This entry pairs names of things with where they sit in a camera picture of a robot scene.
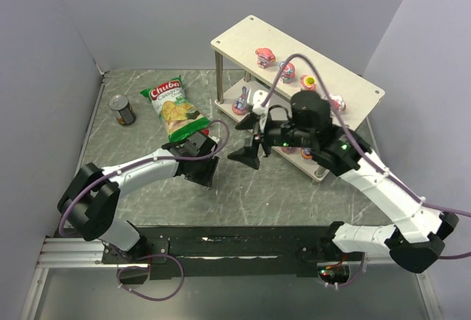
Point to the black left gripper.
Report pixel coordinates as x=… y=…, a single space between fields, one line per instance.
x=205 y=171

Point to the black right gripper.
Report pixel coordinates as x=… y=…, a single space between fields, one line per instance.
x=260 y=137

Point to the purple bunny pink base toy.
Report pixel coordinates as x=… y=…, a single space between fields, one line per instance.
x=239 y=106

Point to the pink striped bunny toy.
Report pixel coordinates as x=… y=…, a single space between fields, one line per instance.
x=288 y=72

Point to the pink cup toy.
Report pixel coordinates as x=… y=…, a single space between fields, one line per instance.
x=308 y=82

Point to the pink bunny flower ring toy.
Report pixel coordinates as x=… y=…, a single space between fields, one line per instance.
x=265 y=57

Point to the pink white cupcake toy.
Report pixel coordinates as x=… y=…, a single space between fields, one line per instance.
x=338 y=102

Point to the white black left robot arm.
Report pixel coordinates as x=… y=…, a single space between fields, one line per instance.
x=90 y=201

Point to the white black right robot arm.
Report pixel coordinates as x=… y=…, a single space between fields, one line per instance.
x=415 y=238

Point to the white wooden two-tier shelf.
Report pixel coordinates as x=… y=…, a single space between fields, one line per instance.
x=238 y=44

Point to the green Chuba chips bag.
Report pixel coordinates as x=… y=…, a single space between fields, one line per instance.
x=179 y=116

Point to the dark soda can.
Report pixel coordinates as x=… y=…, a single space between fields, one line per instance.
x=122 y=110

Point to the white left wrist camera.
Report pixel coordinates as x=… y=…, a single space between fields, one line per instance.
x=211 y=136

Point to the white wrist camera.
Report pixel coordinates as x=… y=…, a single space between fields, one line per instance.
x=211 y=136
x=255 y=99

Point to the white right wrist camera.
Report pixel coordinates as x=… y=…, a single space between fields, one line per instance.
x=255 y=99

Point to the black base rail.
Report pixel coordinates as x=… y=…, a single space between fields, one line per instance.
x=171 y=251

